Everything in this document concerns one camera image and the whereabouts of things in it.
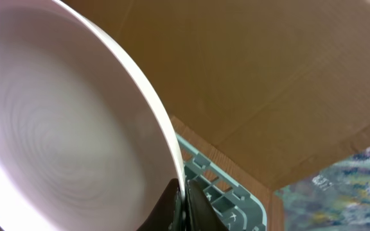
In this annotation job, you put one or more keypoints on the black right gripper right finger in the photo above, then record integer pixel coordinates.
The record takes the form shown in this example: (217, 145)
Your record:
(200, 215)

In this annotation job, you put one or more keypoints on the small pink bowl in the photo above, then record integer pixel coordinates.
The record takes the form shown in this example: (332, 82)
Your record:
(85, 141)

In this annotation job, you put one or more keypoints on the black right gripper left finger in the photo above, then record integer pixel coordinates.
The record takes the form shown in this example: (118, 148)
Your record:
(167, 213)

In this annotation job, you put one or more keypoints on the grey dishwasher rack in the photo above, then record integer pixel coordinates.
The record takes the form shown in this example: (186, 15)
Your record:
(234, 205)

